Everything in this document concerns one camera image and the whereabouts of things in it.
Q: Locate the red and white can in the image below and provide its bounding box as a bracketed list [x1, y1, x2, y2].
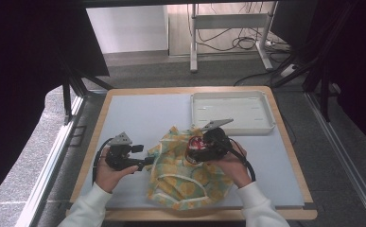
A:
[184, 135, 208, 166]

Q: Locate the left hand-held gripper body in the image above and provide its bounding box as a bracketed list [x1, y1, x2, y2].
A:
[104, 131, 140, 172]

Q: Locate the tangle of black floor cables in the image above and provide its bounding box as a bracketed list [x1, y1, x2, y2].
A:
[196, 27, 290, 54]

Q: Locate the black curtain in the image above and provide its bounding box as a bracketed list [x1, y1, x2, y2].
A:
[0, 0, 111, 212]
[300, 0, 366, 155]

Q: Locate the pale blue table mat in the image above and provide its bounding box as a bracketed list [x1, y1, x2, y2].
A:
[79, 93, 305, 210]

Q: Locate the white plastic tray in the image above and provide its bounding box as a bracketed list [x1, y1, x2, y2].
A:
[190, 90, 277, 136]

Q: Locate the orange print drawstring bag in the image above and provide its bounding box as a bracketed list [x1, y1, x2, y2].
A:
[146, 126, 235, 211]

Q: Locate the long black floor cable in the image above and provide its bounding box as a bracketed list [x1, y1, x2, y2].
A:
[233, 69, 286, 87]

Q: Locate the white power strip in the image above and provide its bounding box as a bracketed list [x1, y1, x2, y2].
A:
[279, 63, 299, 79]

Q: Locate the person's left hand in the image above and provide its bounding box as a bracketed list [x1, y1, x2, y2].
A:
[95, 150, 139, 194]

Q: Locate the person's right hand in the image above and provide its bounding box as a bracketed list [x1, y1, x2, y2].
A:
[207, 140, 253, 189]

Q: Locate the white metal desk frame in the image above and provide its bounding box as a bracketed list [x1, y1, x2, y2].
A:
[188, 3, 274, 74]

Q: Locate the hand-held gripper black cable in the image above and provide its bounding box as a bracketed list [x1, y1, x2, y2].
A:
[226, 146, 256, 183]
[92, 137, 114, 183]

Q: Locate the aluminium floor rail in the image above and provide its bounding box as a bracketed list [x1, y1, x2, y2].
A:
[14, 94, 88, 227]
[305, 92, 366, 227]

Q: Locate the left hand-held gripper black cable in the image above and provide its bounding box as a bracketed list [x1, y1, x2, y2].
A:
[92, 137, 114, 183]

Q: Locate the black metal stand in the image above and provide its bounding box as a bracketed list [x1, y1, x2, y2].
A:
[61, 67, 114, 126]
[271, 46, 340, 123]

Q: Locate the right hand-held gripper black cable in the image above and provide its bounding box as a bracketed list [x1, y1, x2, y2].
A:
[226, 146, 256, 183]

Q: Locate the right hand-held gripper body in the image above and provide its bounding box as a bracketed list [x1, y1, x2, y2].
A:
[200, 118, 235, 160]

